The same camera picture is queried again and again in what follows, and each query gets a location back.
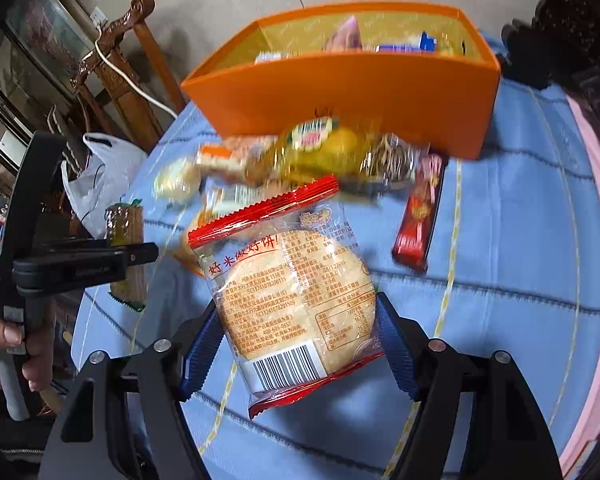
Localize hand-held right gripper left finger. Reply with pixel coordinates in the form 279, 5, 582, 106
42, 297, 231, 480

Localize olive green snack packet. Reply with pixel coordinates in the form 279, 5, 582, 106
105, 200, 148, 313

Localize orange cardboard box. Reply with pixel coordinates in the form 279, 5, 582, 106
180, 4, 502, 161

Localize brown wooden chair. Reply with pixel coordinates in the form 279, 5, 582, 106
70, 0, 188, 141

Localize person's left hand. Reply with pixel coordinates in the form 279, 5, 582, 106
0, 305, 56, 393

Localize pile of assorted snack packets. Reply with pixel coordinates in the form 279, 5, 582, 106
152, 115, 431, 211

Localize red-edged rice cracker packet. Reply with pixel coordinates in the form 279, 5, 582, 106
187, 175, 386, 421

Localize wooden display cabinet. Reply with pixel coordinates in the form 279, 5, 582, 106
0, 0, 101, 241

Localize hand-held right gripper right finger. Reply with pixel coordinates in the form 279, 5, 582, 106
375, 292, 563, 480

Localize pink snack packet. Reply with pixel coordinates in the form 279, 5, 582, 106
322, 15, 366, 53

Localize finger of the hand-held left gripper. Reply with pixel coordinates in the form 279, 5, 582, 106
42, 241, 160, 291

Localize white cable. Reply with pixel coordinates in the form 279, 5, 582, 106
94, 20, 181, 116

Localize framed picture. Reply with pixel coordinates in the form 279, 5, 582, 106
5, 0, 93, 81

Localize white plastic bag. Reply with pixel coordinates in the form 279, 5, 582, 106
61, 132, 148, 238

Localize dark carved chair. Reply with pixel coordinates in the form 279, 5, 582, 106
500, 0, 600, 126

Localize long red snack packet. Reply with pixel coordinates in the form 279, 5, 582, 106
391, 152, 448, 273

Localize blue and white snack packet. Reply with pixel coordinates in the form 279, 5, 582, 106
377, 32, 438, 56

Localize blue tablecloth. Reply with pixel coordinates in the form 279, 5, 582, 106
72, 30, 600, 480

